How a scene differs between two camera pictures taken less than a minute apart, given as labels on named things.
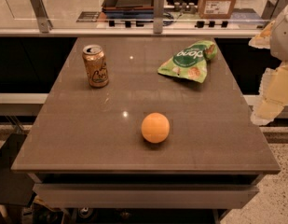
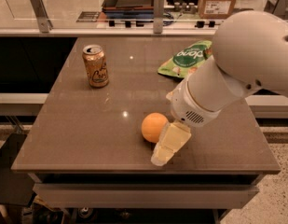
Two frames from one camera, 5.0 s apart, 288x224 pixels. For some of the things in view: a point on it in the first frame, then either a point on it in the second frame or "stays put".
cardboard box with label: x=216 y=2 stays put
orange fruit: x=155 y=127 stays put
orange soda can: x=96 y=65 stays put
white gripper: x=283 y=36 to x=187 y=106
